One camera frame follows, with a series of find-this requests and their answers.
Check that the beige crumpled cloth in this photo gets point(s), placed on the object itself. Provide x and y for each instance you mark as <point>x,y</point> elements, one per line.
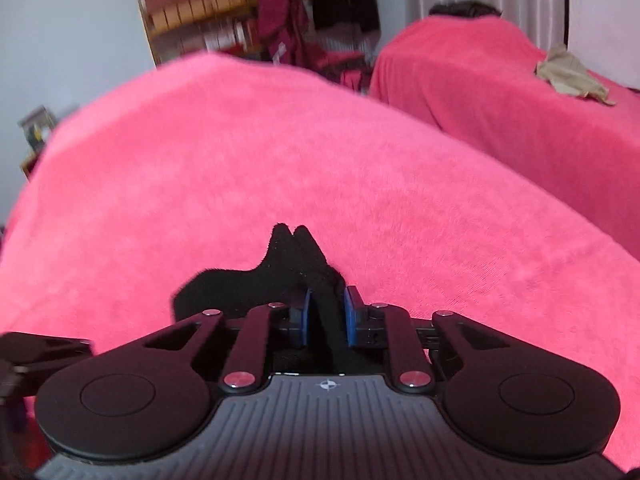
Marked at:
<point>570,77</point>

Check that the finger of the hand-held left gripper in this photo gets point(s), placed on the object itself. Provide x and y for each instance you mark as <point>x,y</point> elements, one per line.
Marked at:
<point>45,347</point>

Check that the black ribbed pants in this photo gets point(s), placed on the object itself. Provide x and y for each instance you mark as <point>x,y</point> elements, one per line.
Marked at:
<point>300,275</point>

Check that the wooden shelf with boxes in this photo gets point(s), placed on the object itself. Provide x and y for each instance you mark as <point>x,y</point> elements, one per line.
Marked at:
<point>200,15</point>

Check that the maroon jacket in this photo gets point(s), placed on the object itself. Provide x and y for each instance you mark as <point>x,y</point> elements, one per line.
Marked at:
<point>282,20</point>

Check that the dark crumpled cloth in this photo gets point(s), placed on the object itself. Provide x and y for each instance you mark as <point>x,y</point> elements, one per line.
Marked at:
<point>465,8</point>

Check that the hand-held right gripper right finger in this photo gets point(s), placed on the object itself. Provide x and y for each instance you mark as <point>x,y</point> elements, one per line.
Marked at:
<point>354,317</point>

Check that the red fleece blanket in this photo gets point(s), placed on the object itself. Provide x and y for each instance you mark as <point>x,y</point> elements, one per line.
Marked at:
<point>490,90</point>

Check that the pink fleece blanket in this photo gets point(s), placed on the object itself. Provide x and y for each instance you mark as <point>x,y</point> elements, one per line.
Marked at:
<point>250,170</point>

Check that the small framed picture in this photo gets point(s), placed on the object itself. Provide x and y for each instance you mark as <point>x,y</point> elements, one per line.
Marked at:
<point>36,127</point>

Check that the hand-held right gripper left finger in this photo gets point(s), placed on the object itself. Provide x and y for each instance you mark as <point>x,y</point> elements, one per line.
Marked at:
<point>301,317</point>

